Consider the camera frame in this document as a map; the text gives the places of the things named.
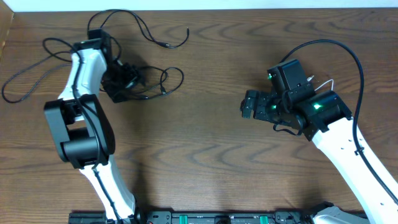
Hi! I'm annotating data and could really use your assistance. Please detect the white cable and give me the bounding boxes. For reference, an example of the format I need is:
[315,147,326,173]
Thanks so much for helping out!
[306,74,335,93]

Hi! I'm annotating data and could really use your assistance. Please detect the thick black cable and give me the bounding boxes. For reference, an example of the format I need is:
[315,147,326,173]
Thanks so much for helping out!
[1,55,185,104]

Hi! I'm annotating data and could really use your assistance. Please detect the thin black cable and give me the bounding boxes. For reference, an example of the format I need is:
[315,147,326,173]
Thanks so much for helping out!
[86,9,190,49]

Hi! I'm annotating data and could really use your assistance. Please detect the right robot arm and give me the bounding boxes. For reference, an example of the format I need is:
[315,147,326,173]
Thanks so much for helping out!
[240,59,397,223]

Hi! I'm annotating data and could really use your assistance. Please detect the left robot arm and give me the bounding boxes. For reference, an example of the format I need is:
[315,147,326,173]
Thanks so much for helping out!
[44,29,147,223]

